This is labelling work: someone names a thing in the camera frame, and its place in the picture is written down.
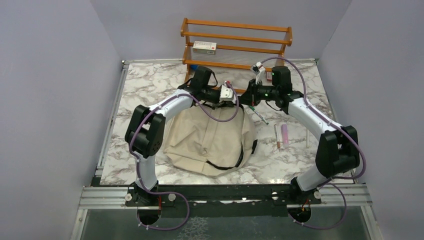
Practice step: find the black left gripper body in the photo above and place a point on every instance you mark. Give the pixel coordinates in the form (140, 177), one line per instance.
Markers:
(222, 102)

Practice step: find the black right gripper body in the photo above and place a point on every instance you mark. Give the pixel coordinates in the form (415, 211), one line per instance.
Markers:
(258, 92)

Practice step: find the cream canvas backpack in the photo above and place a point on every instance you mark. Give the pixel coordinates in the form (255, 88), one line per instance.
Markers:
(210, 141)

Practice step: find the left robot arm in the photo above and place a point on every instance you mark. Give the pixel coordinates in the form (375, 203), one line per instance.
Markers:
(145, 132)

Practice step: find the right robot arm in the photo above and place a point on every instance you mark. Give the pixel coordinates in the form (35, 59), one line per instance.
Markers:
(337, 145)

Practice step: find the green marker pen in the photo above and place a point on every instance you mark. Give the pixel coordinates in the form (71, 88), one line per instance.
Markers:
(259, 115)

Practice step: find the red white small box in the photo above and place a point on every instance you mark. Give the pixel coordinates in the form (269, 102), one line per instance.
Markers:
(269, 76)

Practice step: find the pink highlighter pen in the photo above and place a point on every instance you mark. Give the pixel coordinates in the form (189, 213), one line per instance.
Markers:
(285, 136)

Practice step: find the white pen brown cap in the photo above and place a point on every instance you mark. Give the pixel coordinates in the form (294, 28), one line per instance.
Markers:
(277, 136)

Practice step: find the grey green small box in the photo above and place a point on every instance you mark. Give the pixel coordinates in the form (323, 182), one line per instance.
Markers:
(204, 47)

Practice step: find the orange wooden shelf rack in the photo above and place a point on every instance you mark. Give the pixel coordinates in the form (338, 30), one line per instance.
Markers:
(239, 45)

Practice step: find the yellow highlighter pen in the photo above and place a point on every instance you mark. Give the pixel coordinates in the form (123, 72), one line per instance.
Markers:
(307, 139)

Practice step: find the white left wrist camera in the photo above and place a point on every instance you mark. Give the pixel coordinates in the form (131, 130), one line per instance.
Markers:
(226, 93)

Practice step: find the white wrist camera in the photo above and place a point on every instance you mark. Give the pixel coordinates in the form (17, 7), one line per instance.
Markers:
(226, 93)
(260, 72)

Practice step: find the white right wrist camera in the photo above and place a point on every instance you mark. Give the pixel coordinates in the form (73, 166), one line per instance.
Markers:
(260, 72)

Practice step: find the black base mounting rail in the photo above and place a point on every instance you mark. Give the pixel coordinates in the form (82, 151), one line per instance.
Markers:
(217, 200)

